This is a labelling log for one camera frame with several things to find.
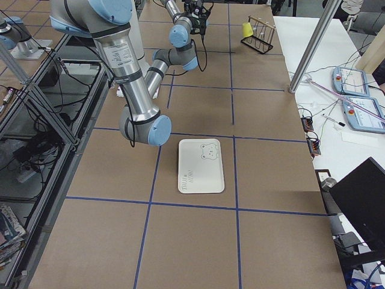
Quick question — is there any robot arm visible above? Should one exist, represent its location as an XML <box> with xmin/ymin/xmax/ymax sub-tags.
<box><xmin>50</xmin><ymin>0</ymin><xmax>211</xmax><ymax>146</ymax></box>
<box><xmin>153</xmin><ymin>0</ymin><xmax>188</xmax><ymax>24</ymax></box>

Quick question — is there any teach pendant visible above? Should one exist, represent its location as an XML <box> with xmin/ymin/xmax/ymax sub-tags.
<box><xmin>332</xmin><ymin>66</ymin><xmax>370</xmax><ymax>97</ymax></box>
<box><xmin>342</xmin><ymin>96</ymin><xmax>384</xmax><ymax>134</ymax></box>

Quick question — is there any lower orange connector box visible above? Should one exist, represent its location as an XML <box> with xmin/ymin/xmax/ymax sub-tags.
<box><xmin>307</xmin><ymin>138</ymin><xmax>321</xmax><ymax>157</ymax></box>

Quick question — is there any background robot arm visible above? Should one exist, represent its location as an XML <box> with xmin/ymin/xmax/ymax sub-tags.
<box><xmin>1</xmin><ymin>16</ymin><xmax>52</xmax><ymax>60</ymax></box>

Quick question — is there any black wire cup rack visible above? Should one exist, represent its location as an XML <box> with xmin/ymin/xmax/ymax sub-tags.
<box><xmin>241</xmin><ymin>16</ymin><xmax>276</xmax><ymax>54</ymax></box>

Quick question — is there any purple rod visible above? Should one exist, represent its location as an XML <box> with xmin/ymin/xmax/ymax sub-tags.
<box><xmin>306</xmin><ymin>78</ymin><xmax>384</xmax><ymax>122</ymax></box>

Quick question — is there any metal cylinder can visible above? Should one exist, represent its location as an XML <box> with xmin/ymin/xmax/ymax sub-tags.
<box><xmin>320</xmin><ymin>177</ymin><xmax>337</xmax><ymax>192</ymax></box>

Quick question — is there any black laptop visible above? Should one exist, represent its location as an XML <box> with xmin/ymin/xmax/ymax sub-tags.
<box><xmin>330</xmin><ymin>157</ymin><xmax>384</xmax><ymax>250</ymax></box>

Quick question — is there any orange connector box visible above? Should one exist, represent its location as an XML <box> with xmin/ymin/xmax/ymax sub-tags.
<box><xmin>301</xmin><ymin>116</ymin><xmax>313</xmax><ymax>132</ymax></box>
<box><xmin>307</xmin><ymin>138</ymin><xmax>321</xmax><ymax>157</ymax></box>

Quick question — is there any yellow cup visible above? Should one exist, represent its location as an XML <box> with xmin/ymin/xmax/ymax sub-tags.
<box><xmin>242</xmin><ymin>22</ymin><xmax>254</xmax><ymax>39</ymax></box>

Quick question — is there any upper orange connector box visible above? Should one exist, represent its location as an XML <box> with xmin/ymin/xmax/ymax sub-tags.
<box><xmin>301</xmin><ymin>116</ymin><xmax>313</xmax><ymax>132</ymax></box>

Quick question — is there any upper teach pendant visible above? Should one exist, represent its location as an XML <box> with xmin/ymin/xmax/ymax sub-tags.
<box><xmin>332</xmin><ymin>66</ymin><xmax>370</xmax><ymax>97</ymax></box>

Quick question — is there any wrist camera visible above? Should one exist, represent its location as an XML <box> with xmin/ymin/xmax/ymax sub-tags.
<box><xmin>191</xmin><ymin>0</ymin><xmax>212</xmax><ymax>19</ymax></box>

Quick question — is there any stack of books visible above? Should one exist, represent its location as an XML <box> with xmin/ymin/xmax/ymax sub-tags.
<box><xmin>1</xmin><ymin>203</ymin><xmax>26</xmax><ymax>270</ymax></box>

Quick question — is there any white pedestal column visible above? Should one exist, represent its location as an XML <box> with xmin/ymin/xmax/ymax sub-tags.
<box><xmin>129</xmin><ymin>1</ymin><xmax>150</xmax><ymax>76</ymax></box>

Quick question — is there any aluminium frame post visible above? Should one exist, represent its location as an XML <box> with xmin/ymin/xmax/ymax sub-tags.
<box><xmin>289</xmin><ymin>0</ymin><xmax>340</xmax><ymax>93</ymax></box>

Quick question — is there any lower teach pendant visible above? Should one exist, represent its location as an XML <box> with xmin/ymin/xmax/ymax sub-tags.
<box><xmin>342</xmin><ymin>96</ymin><xmax>384</xmax><ymax>134</ymax></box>

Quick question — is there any black marker pen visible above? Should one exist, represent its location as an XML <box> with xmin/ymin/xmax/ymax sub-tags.
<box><xmin>322</xmin><ymin>114</ymin><xmax>346</xmax><ymax>127</ymax></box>

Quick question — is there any cream bear tray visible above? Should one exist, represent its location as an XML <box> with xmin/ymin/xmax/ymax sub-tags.
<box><xmin>178</xmin><ymin>138</ymin><xmax>225</xmax><ymax>194</ymax></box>

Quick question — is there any camera cable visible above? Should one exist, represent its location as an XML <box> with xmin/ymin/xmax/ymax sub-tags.
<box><xmin>168</xmin><ymin>11</ymin><xmax>209</xmax><ymax>76</ymax></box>

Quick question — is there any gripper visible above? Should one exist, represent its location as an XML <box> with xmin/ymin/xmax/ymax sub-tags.
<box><xmin>191</xmin><ymin>16</ymin><xmax>208</xmax><ymax>35</ymax></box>

